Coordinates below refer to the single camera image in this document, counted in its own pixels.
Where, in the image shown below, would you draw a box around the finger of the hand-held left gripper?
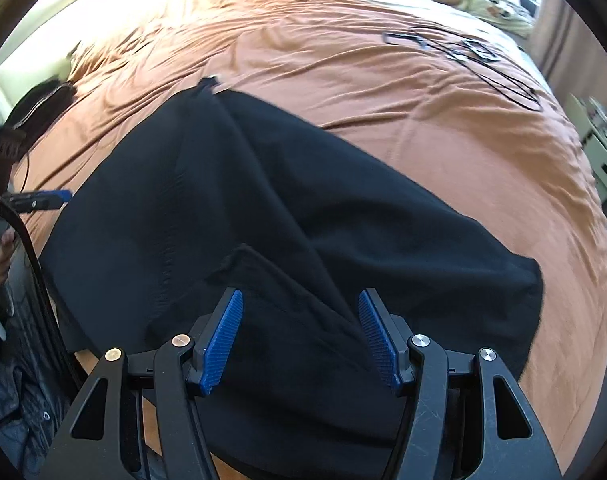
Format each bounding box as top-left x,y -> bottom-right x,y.
10,189 -> 73,211

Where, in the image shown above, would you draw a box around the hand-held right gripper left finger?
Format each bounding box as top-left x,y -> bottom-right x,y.
38,287 -> 244,480

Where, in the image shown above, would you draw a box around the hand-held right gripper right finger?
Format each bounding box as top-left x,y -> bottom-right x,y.
358,289 -> 564,480

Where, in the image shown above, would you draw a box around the black pants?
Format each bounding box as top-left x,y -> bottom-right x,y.
38,77 -> 544,480

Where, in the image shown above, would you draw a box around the folded black garment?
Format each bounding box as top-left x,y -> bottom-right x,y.
6,80 -> 78,131

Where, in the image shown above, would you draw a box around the dark quilted jacket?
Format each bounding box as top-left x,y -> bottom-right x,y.
0,240 -> 84,480

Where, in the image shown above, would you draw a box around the orange blanket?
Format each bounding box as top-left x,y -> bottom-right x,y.
13,0 -> 607,480

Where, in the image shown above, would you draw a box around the white bedside cabinet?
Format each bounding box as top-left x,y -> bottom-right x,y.
566,92 -> 607,204

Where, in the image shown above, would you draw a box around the bear print pillow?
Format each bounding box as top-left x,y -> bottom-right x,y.
423,0 -> 535,37

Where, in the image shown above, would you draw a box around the pink curtain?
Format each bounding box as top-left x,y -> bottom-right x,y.
526,0 -> 600,92

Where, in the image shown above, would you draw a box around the black strap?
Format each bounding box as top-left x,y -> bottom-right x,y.
0,187 -> 84,401

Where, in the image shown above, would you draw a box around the black cable with white plug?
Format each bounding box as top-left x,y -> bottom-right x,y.
383,25 -> 543,111

